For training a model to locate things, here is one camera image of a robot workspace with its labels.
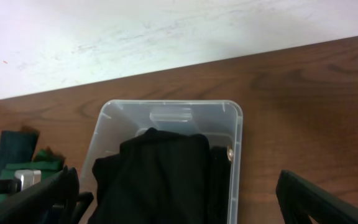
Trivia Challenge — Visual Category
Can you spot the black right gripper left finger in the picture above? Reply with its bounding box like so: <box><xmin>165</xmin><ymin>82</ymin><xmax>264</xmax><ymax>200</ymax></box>
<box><xmin>0</xmin><ymin>167</ymin><xmax>79</xmax><ymax>223</ymax></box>

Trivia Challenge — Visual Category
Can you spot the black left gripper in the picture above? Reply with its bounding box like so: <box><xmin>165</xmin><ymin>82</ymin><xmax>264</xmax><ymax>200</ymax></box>
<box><xmin>0</xmin><ymin>179</ymin><xmax>22</xmax><ymax>195</ymax></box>

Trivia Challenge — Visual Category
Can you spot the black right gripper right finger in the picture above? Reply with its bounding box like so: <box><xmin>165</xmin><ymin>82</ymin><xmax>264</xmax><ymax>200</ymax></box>
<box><xmin>276</xmin><ymin>170</ymin><xmax>358</xmax><ymax>224</ymax></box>

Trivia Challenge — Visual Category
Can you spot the dark green garment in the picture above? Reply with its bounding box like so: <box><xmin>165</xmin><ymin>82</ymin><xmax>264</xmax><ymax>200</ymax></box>
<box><xmin>0</xmin><ymin>148</ymin><xmax>65</xmax><ymax>202</ymax></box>

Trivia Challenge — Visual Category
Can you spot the black glittery garment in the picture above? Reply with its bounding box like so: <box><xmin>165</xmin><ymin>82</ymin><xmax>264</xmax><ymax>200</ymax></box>
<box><xmin>206</xmin><ymin>146</ymin><xmax>231</xmax><ymax>224</ymax></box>

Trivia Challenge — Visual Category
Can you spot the clear plastic storage bin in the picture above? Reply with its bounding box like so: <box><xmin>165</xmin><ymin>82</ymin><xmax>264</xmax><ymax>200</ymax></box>
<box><xmin>79</xmin><ymin>100</ymin><xmax>244</xmax><ymax>224</ymax></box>

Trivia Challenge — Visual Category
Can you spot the plain black garment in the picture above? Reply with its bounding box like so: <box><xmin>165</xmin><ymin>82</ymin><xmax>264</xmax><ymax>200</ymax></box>
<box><xmin>88</xmin><ymin>128</ymin><xmax>209</xmax><ymax>223</ymax></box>

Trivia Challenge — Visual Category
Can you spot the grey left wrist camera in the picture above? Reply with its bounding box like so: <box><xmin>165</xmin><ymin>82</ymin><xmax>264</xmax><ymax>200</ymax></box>
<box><xmin>14</xmin><ymin>169</ymin><xmax>42</xmax><ymax>190</ymax></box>

